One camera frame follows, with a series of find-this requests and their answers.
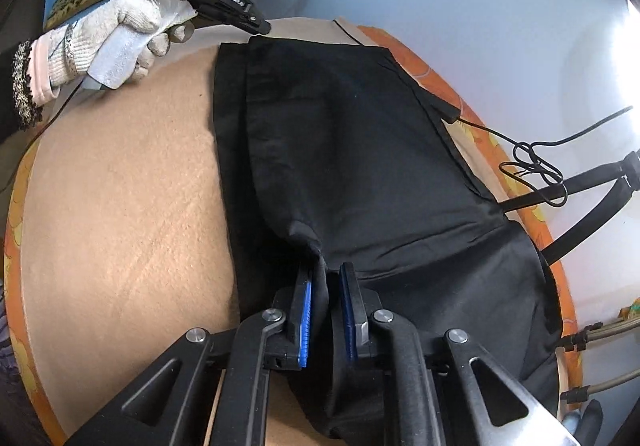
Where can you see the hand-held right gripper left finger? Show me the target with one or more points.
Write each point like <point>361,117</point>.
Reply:
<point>304,321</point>

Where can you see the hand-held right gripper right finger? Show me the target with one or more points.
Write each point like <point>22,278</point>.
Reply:
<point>348,321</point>

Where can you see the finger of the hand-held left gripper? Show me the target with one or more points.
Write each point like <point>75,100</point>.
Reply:
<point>240,18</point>

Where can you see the black pants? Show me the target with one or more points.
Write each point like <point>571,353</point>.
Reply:
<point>350,151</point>

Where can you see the person's left forearm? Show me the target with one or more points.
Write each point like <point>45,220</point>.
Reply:
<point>27,86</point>

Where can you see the person's left hand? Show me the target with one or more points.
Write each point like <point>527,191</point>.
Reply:
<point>107,23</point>

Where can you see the orange patterned bed sheet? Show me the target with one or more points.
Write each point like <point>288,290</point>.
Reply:
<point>430,71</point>

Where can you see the tall grey tripod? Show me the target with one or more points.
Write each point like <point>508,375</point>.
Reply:
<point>600,328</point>

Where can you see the small black tripod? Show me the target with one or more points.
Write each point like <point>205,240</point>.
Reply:
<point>585,181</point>

